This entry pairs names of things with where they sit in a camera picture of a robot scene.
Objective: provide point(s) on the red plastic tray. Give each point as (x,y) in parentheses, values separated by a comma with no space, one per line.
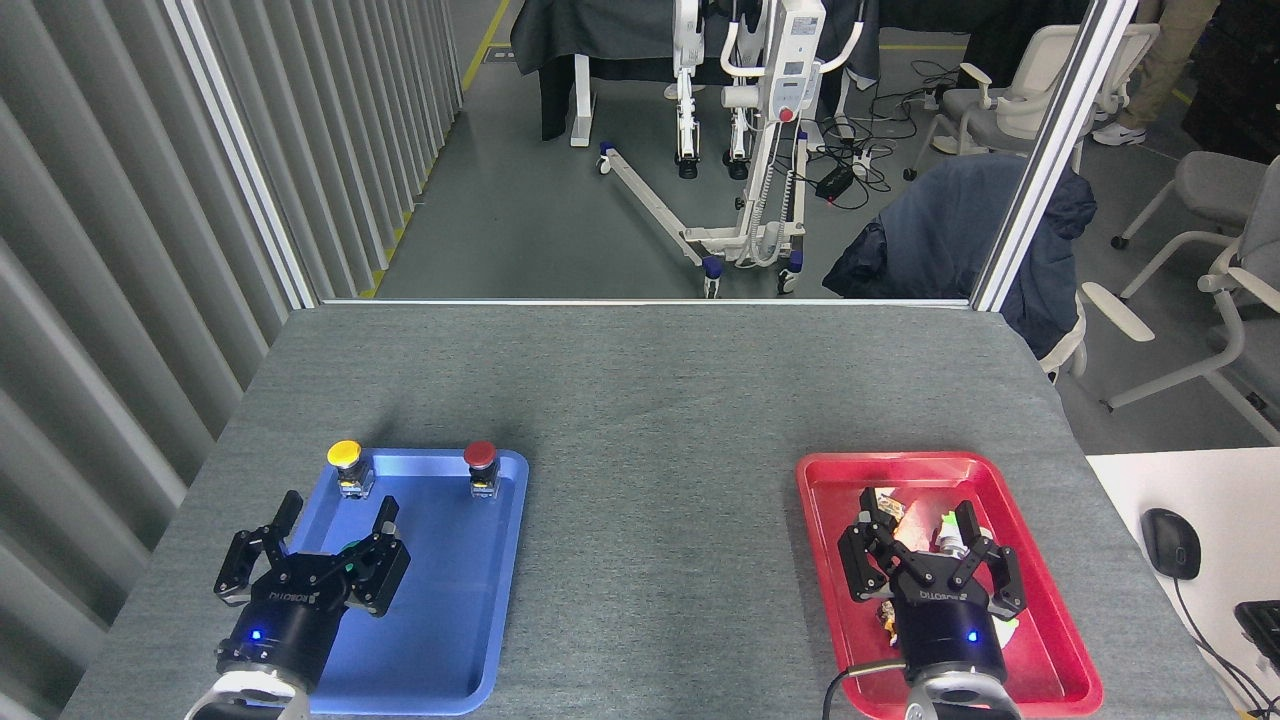
(1045,600)

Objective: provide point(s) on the silver frame post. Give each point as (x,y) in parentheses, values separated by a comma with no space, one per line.
(1050,150)

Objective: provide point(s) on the grey seat office chair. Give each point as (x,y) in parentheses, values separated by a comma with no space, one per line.
(1215,185)

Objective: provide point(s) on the silver frame rail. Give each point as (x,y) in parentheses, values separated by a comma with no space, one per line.
(650,301)

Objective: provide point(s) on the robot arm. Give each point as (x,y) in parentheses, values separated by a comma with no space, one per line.
(960,698)
(250,695)

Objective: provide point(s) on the grey white armrest chair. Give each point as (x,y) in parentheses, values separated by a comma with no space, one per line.
(1250,290)

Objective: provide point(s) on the person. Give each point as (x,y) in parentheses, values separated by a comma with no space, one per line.
(1165,60)

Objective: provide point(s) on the blue plastic tray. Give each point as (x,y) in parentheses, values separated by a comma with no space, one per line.
(450,600)

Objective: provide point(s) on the red push button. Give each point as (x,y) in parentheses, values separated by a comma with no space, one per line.
(481,456)

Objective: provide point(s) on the dark blue jacket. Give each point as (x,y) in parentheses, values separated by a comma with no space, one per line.
(930,230)

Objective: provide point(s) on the white hanging robot legs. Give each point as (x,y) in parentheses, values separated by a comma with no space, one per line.
(687,100)

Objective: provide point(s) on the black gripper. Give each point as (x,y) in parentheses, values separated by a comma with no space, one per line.
(285,620)
(950,625)

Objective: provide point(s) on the black table cloth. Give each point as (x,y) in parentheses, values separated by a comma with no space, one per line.
(600,30)

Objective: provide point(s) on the white table leg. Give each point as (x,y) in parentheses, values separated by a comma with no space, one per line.
(581,100)

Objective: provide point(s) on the white office chair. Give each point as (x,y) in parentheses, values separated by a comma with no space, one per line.
(1010,100)

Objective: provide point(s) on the black keyboard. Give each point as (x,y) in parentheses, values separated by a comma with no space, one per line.
(1262,630)

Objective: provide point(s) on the white chair under jacket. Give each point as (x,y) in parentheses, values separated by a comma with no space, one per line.
(1068,350)

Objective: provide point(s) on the black computer mouse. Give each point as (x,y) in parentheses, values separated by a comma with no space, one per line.
(1171,542)

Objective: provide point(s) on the white wheeled stand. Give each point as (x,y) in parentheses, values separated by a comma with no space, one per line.
(785,90)

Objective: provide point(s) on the black power adapter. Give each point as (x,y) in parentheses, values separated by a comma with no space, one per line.
(834,181)

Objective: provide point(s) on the yellow push button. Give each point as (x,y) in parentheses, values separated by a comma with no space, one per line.
(345,455)

